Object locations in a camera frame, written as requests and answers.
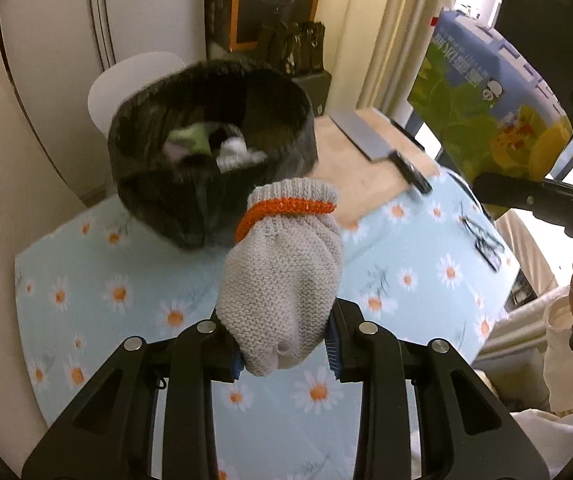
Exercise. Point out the blue daisy print tablecloth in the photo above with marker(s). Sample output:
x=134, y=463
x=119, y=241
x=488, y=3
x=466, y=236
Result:
x=141, y=260

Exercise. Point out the beige curtain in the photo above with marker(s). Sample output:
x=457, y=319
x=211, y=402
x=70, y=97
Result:
x=381, y=35

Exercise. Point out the grey knit glove orange band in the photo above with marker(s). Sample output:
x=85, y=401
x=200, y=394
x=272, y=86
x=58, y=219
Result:
x=281, y=280

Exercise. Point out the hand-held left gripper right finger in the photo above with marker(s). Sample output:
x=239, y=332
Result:
x=333, y=350

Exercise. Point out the dark glossy bottle pack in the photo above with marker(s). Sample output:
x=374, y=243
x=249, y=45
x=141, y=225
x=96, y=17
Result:
x=296, y=47

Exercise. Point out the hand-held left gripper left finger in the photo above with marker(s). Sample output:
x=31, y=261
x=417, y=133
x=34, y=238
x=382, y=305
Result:
x=235, y=367

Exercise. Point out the green plastic sheet piece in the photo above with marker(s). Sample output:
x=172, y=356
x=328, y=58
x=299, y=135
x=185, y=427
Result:
x=189, y=136

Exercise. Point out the crumpled white tissue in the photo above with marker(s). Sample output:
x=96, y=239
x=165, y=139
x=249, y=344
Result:
x=236, y=152

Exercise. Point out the trash bin with black bag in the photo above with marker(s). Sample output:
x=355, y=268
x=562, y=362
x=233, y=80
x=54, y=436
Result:
x=191, y=210

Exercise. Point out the wooden cutting board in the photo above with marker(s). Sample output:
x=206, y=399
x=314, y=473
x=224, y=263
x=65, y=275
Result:
x=356, y=180

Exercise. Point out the black box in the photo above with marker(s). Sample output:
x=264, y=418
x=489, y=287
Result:
x=314, y=92

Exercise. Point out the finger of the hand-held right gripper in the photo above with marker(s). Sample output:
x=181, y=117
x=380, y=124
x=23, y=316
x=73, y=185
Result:
x=526, y=195

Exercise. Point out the blue green printed box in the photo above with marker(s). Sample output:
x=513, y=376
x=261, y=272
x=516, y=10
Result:
x=466, y=110

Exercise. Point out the black binder clip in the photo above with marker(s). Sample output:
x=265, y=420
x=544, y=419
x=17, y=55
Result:
x=486, y=245

